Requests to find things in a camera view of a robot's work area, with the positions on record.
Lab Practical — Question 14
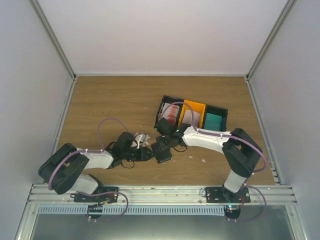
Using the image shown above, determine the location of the black left storage bin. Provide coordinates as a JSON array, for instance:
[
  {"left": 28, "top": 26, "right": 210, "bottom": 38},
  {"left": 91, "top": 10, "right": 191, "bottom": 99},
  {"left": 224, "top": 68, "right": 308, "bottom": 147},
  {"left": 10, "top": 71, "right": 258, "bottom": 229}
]
[{"left": 155, "top": 95, "right": 184, "bottom": 127}]

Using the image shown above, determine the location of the black leather card holder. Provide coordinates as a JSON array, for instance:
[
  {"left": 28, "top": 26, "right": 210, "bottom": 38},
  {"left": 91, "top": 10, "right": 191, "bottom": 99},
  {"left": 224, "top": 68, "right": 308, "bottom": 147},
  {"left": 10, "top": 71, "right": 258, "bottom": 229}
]
[{"left": 151, "top": 143, "right": 172, "bottom": 164}]

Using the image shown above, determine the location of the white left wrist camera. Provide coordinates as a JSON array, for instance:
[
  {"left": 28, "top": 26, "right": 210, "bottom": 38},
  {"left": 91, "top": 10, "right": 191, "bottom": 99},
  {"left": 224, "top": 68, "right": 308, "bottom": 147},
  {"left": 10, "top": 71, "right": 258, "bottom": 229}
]
[{"left": 133, "top": 133, "right": 150, "bottom": 149}]

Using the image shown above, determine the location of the aluminium corner post right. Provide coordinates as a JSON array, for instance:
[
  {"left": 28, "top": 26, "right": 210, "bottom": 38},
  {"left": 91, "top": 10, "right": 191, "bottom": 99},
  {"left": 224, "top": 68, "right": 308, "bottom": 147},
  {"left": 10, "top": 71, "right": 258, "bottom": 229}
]
[{"left": 245, "top": 0, "right": 297, "bottom": 82}]

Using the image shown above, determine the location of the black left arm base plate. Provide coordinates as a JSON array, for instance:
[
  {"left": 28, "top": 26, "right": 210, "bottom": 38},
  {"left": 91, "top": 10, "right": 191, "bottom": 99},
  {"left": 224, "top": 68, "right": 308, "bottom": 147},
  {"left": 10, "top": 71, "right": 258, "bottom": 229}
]
[{"left": 70, "top": 186, "right": 119, "bottom": 204}]

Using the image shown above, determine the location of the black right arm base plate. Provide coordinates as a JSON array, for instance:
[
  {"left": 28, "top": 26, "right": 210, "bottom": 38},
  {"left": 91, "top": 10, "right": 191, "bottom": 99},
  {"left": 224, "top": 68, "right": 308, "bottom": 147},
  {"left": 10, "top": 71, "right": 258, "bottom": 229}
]
[{"left": 204, "top": 186, "right": 251, "bottom": 204}]

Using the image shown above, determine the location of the black storage bin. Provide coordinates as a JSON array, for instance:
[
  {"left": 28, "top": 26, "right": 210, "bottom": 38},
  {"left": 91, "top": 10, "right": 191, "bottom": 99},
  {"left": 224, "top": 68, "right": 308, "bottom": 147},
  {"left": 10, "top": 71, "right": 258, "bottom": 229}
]
[
  {"left": 155, "top": 95, "right": 184, "bottom": 127},
  {"left": 201, "top": 105, "right": 228, "bottom": 132}
]

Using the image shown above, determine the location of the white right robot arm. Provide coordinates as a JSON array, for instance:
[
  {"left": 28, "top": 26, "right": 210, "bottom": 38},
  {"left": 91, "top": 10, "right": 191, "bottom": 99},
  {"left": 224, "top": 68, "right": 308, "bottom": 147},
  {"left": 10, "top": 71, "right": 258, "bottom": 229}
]
[{"left": 151, "top": 118, "right": 266, "bottom": 203}]

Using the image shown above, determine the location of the yellow middle storage bin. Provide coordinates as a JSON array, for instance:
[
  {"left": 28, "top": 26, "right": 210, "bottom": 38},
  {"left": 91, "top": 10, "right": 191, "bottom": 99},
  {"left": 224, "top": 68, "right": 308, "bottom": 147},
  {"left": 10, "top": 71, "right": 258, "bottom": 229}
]
[{"left": 178, "top": 99, "right": 206, "bottom": 128}]

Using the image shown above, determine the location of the red white card stack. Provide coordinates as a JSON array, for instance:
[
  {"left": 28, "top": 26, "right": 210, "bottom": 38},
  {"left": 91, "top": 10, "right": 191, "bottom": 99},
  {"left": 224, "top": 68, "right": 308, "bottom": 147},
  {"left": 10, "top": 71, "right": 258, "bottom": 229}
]
[{"left": 159, "top": 102, "right": 180, "bottom": 125}]

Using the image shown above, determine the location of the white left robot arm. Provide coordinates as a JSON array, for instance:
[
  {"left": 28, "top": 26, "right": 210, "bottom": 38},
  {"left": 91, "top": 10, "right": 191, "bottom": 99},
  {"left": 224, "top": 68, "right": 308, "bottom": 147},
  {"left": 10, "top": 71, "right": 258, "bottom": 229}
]
[{"left": 38, "top": 132, "right": 154, "bottom": 202}]

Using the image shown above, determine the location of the teal card stack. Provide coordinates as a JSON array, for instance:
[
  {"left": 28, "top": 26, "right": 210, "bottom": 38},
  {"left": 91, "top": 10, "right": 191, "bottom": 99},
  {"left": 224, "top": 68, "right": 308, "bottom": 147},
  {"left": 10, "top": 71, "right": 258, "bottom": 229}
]
[{"left": 203, "top": 113, "right": 223, "bottom": 131}]

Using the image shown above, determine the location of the black right storage bin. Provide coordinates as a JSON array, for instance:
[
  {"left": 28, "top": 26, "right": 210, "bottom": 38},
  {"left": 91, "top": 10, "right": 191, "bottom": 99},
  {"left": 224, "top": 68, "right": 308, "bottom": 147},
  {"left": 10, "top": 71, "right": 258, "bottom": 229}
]
[{"left": 201, "top": 105, "right": 228, "bottom": 132}]

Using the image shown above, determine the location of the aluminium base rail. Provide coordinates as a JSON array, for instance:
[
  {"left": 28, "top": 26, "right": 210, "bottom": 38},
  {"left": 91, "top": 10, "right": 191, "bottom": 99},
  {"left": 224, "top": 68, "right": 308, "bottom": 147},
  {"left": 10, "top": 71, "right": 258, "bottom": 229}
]
[{"left": 27, "top": 184, "right": 298, "bottom": 206}]

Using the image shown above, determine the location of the aluminium corner post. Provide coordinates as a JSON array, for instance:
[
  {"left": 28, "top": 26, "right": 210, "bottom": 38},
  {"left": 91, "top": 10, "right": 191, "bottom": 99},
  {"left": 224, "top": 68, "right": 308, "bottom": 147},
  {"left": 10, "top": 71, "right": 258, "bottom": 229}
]
[
  {"left": 245, "top": 0, "right": 297, "bottom": 82},
  {"left": 29, "top": 0, "right": 77, "bottom": 81}
]

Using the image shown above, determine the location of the aluminium corner post left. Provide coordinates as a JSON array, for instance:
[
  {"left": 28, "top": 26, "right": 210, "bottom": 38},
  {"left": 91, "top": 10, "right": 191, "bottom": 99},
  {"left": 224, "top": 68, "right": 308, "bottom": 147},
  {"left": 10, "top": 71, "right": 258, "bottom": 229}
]
[{"left": 29, "top": 0, "right": 77, "bottom": 81}]

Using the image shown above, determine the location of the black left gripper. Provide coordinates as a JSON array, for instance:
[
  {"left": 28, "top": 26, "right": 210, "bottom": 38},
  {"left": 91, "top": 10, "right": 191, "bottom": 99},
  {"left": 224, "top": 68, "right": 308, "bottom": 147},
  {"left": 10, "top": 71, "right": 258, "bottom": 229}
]
[{"left": 122, "top": 146, "right": 156, "bottom": 162}]

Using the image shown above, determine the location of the grey slotted cable duct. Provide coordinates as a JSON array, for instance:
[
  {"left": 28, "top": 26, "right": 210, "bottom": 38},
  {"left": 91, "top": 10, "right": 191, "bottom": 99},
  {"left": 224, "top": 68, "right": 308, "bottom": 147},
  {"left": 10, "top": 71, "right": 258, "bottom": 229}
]
[{"left": 38, "top": 204, "right": 225, "bottom": 216}]

